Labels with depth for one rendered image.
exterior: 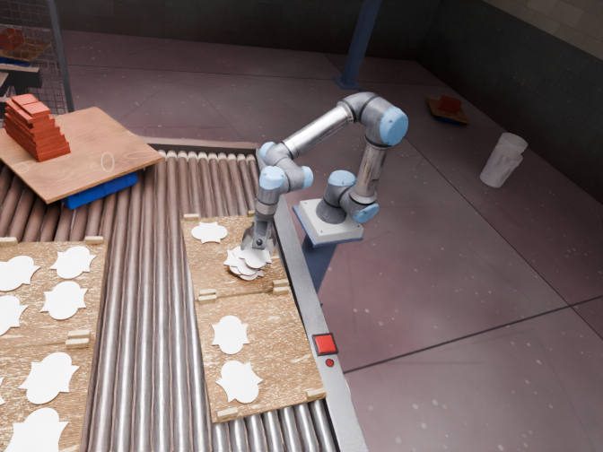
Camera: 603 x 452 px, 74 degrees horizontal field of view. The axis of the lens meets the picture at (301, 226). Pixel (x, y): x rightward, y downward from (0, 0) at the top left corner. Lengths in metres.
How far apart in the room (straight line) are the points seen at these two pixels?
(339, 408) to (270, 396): 0.22
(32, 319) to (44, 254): 0.27
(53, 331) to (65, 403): 0.23
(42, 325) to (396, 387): 1.87
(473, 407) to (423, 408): 0.32
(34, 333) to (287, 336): 0.76
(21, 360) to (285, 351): 0.75
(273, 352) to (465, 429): 1.58
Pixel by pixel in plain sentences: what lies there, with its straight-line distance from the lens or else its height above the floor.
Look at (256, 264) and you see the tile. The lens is 1.44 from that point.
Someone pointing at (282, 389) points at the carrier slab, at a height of 0.94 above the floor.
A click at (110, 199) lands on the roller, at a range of 1.84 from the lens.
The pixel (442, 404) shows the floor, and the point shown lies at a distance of 2.68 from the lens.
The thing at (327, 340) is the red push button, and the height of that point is 0.93.
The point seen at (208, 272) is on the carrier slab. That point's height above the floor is 0.94.
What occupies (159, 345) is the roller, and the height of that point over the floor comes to 0.92.
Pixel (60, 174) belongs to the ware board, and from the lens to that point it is 1.79.
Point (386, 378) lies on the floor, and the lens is 2.59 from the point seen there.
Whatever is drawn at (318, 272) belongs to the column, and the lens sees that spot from 2.08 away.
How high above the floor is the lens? 2.10
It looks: 41 degrees down
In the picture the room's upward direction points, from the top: 17 degrees clockwise
